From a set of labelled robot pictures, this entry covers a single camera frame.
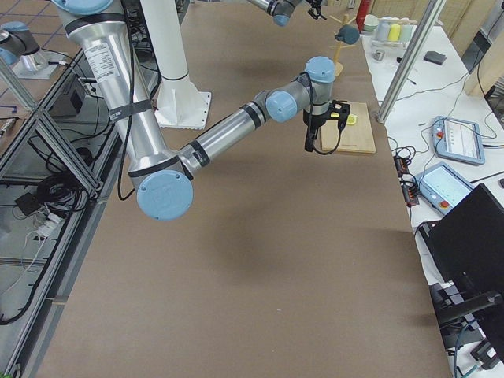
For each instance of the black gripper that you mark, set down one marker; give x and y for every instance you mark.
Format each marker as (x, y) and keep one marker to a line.
(313, 119)
(315, 9)

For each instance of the blue mug yellow inside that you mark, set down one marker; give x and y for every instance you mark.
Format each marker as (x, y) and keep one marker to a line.
(347, 34)

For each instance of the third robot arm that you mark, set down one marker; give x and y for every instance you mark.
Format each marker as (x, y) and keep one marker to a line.
(22, 53)

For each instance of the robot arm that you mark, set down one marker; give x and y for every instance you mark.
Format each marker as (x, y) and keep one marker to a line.
(281, 11)
(165, 137)

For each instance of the wooden cup storage rack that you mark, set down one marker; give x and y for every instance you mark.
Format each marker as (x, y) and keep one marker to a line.
(339, 45)

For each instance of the grey cup on tray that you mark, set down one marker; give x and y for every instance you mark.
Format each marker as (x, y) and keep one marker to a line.
(383, 30)

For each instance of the small metal cup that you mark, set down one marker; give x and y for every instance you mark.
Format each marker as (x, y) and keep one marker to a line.
(378, 55)

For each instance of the yellow cup on tray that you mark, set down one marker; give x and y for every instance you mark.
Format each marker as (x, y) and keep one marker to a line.
(394, 32)

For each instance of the lemon slice upper top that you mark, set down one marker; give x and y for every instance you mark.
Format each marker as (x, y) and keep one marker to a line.
(352, 119)

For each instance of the red bottle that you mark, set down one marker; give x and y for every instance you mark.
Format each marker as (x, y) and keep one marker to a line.
(362, 12)

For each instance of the bamboo cutting board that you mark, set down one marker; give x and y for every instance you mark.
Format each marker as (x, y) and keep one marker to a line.
(356, 138)

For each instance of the white bowl stack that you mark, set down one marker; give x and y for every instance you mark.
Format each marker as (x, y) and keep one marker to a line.
(370, 23)

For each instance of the dark grey pad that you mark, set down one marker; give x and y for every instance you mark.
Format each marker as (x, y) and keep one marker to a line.
(434, 57)

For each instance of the brown table mat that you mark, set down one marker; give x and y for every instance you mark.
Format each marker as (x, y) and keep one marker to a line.
(288, 264)

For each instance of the teach pendant tablet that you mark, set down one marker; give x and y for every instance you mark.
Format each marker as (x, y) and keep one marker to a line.
(443, 187)
(458, 140)

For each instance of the wooden board panel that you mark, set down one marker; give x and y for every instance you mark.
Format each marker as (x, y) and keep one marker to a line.
(489, 69)

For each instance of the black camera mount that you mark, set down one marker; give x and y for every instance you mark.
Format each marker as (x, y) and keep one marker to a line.
(339, 111)

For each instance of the aluminium frame post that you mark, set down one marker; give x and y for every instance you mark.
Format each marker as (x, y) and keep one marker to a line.
(422, 31)

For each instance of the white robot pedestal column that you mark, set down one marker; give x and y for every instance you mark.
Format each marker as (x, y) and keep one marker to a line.
(179, 102)

